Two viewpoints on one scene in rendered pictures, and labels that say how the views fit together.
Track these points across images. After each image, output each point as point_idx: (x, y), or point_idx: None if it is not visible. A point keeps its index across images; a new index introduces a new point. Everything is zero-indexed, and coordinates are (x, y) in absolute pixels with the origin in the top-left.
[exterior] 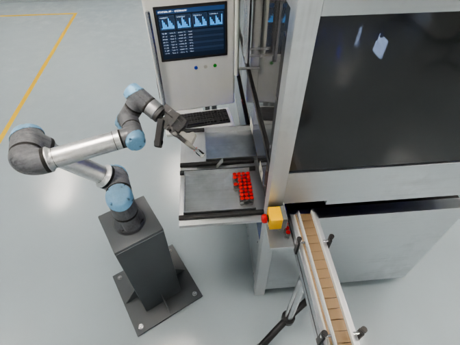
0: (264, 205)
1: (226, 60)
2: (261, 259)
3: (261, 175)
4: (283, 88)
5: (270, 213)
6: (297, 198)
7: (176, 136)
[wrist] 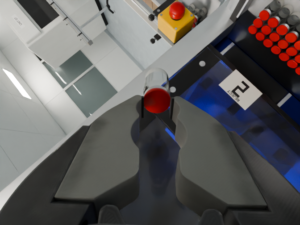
0: (220, 30)
1: None
2: None
3: (239, 81)
4: (5, 193)
5: (165, 24)
6: None
7: (13, 197)
